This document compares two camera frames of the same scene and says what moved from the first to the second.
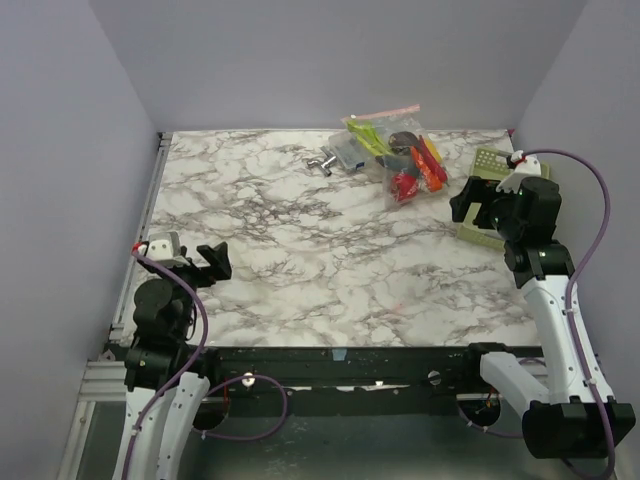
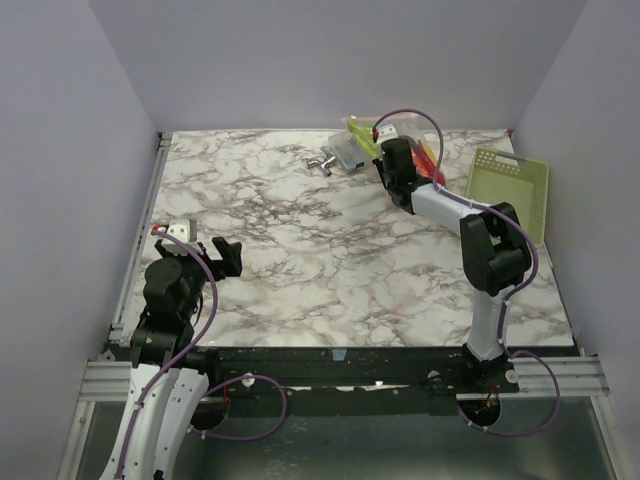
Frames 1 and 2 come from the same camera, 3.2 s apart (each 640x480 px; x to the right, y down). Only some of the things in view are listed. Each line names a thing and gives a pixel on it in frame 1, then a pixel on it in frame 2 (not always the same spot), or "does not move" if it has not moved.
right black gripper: x=478 y=203 -> x=388 y=163
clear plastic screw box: x=348 y=149 does not move
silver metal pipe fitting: x=325 y=165 does not move
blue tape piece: x=339 y=354 does not move
